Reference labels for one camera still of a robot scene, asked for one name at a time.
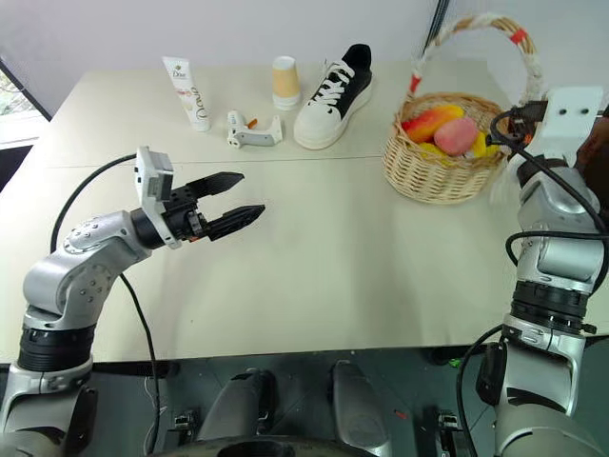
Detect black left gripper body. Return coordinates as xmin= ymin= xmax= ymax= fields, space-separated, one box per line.
xmin=161 ymin=182 xmax=214 ymax=244

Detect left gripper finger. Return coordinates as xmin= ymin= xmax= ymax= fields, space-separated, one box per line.
xmin=185 ymin=171 xmax=246 ymax=202
xmin=206 ymin=205 xmax=266 ymax=241

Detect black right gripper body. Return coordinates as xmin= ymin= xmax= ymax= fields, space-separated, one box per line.
xmin=506 ymin=103 xmax=549 ymax=147

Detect yellow banana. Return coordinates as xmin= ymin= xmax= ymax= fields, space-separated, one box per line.
xmin=467 ymin=131 xmax=501 ymax=161

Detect white plastic gadget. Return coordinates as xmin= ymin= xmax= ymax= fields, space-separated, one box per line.
xmin=225 ymin=109 xmax=284 ymax=149

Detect pink peach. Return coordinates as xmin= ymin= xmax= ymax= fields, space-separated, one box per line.
xmin=433 ymin=118 xmax=479 ymax=156

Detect dark brown rounded shape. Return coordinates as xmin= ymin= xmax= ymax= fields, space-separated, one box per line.
xmin=573 ymin=107 xmax=609 ymax=218

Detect white Dove cream tube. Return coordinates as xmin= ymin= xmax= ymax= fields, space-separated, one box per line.
xmin=161 ymin=55 xmax=214 ymax=132

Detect orange yellow mango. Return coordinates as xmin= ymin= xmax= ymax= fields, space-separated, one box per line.
xmin=401 ymin=105 xmax=465 ymax=144

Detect small yellow fruit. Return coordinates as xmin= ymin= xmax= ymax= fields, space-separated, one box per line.
xmin=417 ymin=142 xmax=454 ymax=167

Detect upturned beige paper cup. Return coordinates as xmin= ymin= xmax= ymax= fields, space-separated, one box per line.
xmin=271 ymin=55 xmax=303 ymax=112

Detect black and white sneaker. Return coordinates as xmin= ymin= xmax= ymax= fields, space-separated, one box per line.
xmin=292 ymin=43 xmax=375 ymax=150

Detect dark rounded grey shape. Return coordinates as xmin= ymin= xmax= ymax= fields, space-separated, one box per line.
xmin=197 ymin=368 xmax=278 ymax=444
xmin=331 ymin=360 xmax=387 ymax=451

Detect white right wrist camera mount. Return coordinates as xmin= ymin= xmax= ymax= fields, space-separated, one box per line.
xmin=531 ymin=86 xmax=605 ymax=159

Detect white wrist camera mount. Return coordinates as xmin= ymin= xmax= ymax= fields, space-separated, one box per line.
xmin=531 ymin=86 xmax=605 ymax=159
xmin=133 ymin=146 xmax=183 ymax=251

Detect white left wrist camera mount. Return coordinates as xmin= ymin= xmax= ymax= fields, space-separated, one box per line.
xmin=133 ymin=146 xmax=183 ymax=251

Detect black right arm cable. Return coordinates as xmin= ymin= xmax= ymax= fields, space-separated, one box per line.
xmin=485 ymin=109 xmax=604 ymax=268

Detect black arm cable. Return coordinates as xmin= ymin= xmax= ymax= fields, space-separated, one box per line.
xmin=49 ymin=152 xmax=160 ymax=448
xmin=485 ymin=109 xmax=604 ymax=268

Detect wicker basket with handle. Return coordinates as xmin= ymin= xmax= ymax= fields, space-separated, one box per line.
xmin=382 ymin=13 xmax=546 ymax=207

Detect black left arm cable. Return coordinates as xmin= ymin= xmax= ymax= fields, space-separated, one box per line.
xmin=49 ymin=152 xmax=160 ymax=448

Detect black hanging cables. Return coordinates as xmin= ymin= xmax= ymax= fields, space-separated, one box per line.
xmin=420 ymin=0 xmax=452 ymax=54

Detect window with dark frame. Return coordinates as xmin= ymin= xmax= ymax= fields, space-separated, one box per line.
xmin=0 ymin=45 xmax=53 ymax=194

